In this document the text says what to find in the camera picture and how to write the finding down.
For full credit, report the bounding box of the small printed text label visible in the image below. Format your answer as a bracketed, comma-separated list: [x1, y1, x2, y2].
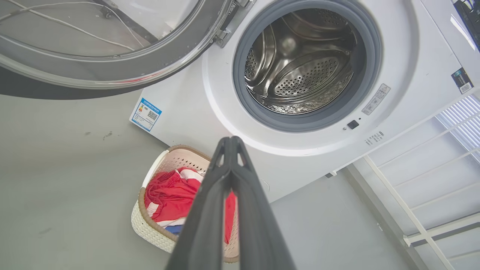
[364, 131, 385, 146]

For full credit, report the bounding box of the perforated steel washer drum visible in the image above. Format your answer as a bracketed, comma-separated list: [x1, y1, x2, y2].
[244, 8, 357, 115]

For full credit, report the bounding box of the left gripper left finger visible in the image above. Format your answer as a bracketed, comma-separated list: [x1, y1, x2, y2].
[165, 136, 231, 270]

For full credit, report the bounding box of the black control panel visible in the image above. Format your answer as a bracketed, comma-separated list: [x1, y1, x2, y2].
[452, 0, 480, 51]

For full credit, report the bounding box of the black QR code sticker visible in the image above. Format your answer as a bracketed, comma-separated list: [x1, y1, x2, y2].
[451, 67, 474, 95]

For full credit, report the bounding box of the round black glass washer door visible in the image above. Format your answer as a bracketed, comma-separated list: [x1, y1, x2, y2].
[0, 0, 235, 100]

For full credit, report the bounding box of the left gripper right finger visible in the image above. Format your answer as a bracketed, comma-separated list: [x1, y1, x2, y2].
[230, 136, 297, 270]

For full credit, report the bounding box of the white slatted panel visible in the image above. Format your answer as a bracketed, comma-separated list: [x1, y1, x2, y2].
[435, 94, 480, 162]

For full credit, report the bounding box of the white front-load washing machine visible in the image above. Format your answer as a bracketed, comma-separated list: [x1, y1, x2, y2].
[129, 0, 480, 203]

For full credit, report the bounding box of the white metal rack frame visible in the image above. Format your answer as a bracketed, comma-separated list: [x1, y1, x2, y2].
[345, 88, 480, 270]

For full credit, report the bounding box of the white power cable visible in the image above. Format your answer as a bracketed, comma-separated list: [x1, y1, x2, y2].
[0, 1, 99, 21]
[6, 0, 135, 51]

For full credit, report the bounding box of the white woven laundry basket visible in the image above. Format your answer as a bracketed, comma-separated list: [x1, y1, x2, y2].
[131, 145, 240, 263]

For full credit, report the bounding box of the metal door hinge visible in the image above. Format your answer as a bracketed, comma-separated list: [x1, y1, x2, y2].
[214, 0, 256, 48]

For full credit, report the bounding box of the red and white garment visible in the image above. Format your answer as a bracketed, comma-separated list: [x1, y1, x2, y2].
[144, 167, 237, 245]

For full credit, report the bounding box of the blue energy label sticker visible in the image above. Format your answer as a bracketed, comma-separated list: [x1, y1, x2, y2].
[129, 97, 162, 132]

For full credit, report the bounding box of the grey warning sticker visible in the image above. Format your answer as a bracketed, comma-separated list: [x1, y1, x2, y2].
[361, 83, 391, 116]

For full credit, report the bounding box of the black baseboard strip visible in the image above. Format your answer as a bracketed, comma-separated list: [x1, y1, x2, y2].
[94, 0, 159, 44]

